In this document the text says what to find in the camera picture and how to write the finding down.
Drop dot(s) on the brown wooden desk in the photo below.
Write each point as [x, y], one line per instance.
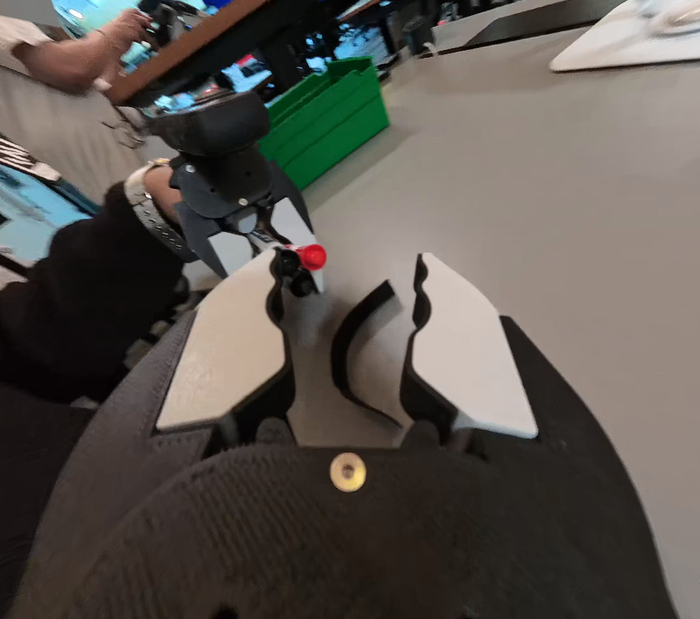
[246, 4]

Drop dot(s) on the red dry-erase marker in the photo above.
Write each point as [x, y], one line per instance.
[313, 256]

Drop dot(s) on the person's left hand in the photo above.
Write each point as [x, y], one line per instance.
[164, 195]

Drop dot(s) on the green plastic bin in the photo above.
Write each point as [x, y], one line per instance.
[333, 121]

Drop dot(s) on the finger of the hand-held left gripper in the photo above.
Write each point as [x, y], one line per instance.
[290, 220]
[229, 247]

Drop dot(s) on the black power adapter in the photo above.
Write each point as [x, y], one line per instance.
[418, 34]

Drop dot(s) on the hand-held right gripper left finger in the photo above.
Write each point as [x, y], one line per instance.
[229, 351]

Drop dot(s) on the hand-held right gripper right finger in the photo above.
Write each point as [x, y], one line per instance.
[470, 356]

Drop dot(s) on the black dry-erase marker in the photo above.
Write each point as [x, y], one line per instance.
[287, 261]
[299, 284]

